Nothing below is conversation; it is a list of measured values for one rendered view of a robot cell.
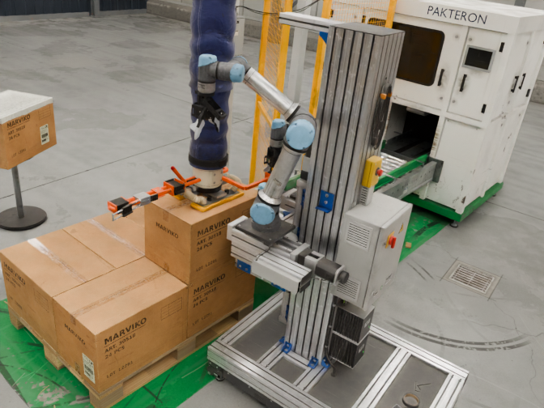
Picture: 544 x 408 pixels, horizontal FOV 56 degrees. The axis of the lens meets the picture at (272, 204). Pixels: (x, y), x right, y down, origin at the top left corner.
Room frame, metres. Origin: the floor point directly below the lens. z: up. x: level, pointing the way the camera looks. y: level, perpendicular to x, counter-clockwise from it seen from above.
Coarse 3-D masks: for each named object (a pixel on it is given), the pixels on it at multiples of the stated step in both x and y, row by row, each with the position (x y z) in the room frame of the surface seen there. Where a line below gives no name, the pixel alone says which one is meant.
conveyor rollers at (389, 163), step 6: (384, 156) 4.75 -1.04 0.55; (390, 156) 4.78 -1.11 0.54; (384, 162) 4.62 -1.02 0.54; (390, 162) 4.67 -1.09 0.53; (396, 162) 4.65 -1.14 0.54; (402, 162) 4.69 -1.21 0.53; (408, 162) 4.67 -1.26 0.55; (384, 168) 4.43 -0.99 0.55; (390, 168) 4.48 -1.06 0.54; (414, 168) 4.53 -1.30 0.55; (384, 174) 4.32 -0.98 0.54; (396, 180) 4.23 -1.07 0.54; (384, 186) 4.03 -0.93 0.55; (282, 210) 3.41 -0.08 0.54; (282, 216) 3.31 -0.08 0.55
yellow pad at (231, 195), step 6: (228, 192) 2.72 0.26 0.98; (234, 192) 2.76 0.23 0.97; (240, 192) 2.78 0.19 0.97; (210, 198) 2.61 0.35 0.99; (216, 198) 2.65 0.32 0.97; (222, 198) 2.66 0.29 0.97; (228, 198) 2.68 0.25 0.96; (234, 198) 2.71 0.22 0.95; (192, 204) 2.56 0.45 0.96; (198, 204) 2.57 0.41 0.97; (204, 204) 2.57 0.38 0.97; (210, 204) 2.58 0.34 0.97; (216, 204) 2.60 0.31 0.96; (204, 210) 2.52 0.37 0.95
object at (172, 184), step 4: (168, 180) 2.56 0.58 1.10; (172, 180) 2.58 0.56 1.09; (176, 180) 2.57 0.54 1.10; (180, 180) 2.57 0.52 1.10; (164, 184) 2.52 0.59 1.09; (168, 184) 2.50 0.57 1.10; (172, 184) 2.53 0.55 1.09; (176, 184) 2.54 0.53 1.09; (180, 184) 2.54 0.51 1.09; (184, 184) 2.53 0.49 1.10; (168, 188) 2.50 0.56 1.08; (172, 188) 2.48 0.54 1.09; (176, 188) 2.49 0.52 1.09; (180, 188) 2.51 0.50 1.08; (184, 188) 2.54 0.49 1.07; (172, 192) 2.48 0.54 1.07; (176, 192) 2.49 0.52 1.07; (180, 192) 2.51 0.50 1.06; (184, 192) 2.53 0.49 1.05
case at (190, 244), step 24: (144, 216) 2.61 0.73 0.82; (168, 216) 2.48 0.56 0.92; (192, 216) 2.46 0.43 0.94; (216, 216) 2.52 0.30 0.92; (240, 216) 2.69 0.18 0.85; (168, 240) 2.48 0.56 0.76; (192, 240) 2.38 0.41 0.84; (216, 240) 2.53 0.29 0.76; (168, 264) 2.48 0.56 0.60; (192, 264) 2.38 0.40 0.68; (216, 264) 2.54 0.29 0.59
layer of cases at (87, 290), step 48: (48, 240) 2.66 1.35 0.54; (96, 240) 2.72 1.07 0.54; (144, 240) 2.78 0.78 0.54; (48, 288) 2.21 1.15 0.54; (96, 288) 2.25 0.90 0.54; (144, 288) 2.30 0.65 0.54; (192, 288) 2.39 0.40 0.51; (240, 288) 2.73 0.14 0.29; (48, 336) 2.20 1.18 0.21; (96, 336) 1.91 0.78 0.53; (144, 336) 2.13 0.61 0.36; (96, 384) 1.91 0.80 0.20
